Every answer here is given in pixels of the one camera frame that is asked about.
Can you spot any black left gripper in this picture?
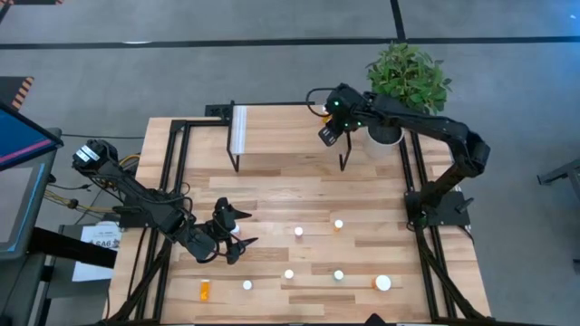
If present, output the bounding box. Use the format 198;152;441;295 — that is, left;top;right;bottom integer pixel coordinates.
188;197;258;266

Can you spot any green plant in white pot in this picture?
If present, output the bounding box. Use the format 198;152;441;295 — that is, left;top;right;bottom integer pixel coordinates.
365;41;453;159

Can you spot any black power strip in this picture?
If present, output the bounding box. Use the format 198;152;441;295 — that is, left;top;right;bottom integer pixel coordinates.
204;102;235;120

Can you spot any white paper sign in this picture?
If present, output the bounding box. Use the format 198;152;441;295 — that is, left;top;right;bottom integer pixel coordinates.
71;220;123;283

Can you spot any black stand beam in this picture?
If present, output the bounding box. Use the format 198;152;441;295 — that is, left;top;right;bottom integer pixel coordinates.
26;225;119;269

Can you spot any grey panel with teal edge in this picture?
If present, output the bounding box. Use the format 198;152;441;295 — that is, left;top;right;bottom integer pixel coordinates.
0;151;60;262

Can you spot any grey metal stand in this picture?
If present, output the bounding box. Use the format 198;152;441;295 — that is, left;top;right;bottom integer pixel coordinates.
536;157;580;187

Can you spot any blue screen monitor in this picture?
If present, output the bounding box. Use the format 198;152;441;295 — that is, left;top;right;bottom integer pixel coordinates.
0;101;64;172

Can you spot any black orange striped floor marker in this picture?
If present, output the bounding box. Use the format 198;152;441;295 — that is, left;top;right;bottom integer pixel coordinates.
0;75;35;112
0;0;64;6

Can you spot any wooden shelf black metal frame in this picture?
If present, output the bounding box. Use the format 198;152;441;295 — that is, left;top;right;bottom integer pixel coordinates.
225;99;353;173

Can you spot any black aluminium table frame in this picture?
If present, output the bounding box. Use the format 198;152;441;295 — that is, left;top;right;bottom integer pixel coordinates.
101;100;496;326

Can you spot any yellow cable bundle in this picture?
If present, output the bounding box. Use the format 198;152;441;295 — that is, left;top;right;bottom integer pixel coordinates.
43;152;142;215

